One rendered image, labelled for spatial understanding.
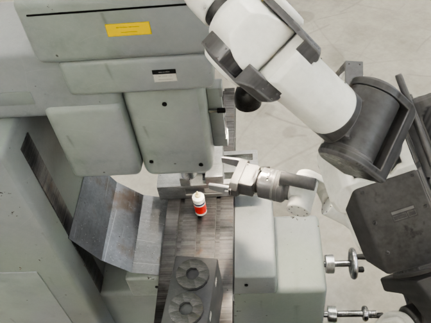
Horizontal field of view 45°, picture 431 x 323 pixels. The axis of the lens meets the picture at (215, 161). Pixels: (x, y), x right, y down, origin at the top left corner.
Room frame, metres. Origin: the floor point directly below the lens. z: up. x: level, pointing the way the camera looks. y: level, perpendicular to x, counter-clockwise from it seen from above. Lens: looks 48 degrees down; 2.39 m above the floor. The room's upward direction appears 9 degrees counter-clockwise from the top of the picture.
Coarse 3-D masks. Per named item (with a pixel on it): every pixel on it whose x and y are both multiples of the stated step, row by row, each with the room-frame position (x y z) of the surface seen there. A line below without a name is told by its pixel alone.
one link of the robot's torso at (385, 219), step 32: (416, 128) 0.63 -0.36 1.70; (320, 160) 0.68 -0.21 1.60; (416, 160) 0.59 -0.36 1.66; (352, 192) 0.60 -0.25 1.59; (384, 192) 0.57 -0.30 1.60; (416, 192) 0.56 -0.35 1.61; (352, 224) 0.57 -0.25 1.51; (384, 224) 0.54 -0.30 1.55; (416, 224) 0.52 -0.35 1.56; (384, 256) 0.50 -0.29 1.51; (416, 256) 0.48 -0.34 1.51
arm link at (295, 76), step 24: (264, 0) 0.62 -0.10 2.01; (288, 24) 0.59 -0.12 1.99; (288, 48) 0.58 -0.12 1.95; (312, 48) 0.58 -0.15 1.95; (264, 72) 0.57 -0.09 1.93; (288, 72) 0.55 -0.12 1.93; (312, 72) 0.56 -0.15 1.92; (264, 96) 0.55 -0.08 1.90; (288, 96) 0.55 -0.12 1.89; (312, 96) 0.55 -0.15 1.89; (336, 96) 0.57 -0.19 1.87; (312, 120) 0.56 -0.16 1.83; (336, 120) 0.56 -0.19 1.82
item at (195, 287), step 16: (176, 256) 0.79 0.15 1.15; (176, 272) 0.73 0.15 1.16; (192, 272) 0.74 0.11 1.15; (208, 272) 0.72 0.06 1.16; (176, 288) 0.69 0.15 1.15; (192, 288) 0.68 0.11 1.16; (208, 288) 0.68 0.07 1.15; (176, 304) 0.64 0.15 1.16; (192, 304) 0.64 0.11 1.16; (208, 304) 0.64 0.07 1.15; (176, 320) 0.60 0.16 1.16; (192, 320) 0.59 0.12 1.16; (208, 320) 0.60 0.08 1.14
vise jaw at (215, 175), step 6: (216, 150) 1.24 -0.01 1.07; (222, 150) 1.24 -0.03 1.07; (216, 156) 1.21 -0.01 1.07; (216, 162) 1.19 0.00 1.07; (216, 168) 1.16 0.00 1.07; (222, 168) 1.16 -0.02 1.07; (210, 174) 1.14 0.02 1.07; (216, 174) 1.13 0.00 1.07; (222, 174) 1.13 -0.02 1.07; (210, 180) 1.13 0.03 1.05; (216, 180) 1.13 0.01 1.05; (222, 180) 1.12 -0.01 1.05
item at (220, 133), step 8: (216, 80) 1.03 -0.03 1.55; (208, 88) 1.00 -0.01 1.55; (216, 88) 1.00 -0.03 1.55; (208, 96) 1.00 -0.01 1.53; (216, 96) 1.00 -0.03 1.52; (208, 104) 1.00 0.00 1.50; (216, 104) 1.00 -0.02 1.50; (216, 112) 1.00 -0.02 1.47; (216, 120) 1.00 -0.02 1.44; (224, 120) 1.01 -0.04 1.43; (216, 128) 1.00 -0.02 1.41; (224, 128) 1.00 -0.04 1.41; (216, 136) 1.00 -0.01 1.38; (224, 136) 1.00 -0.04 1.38; (216, 144) 1.00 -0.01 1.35; (224, 144) 1.00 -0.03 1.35
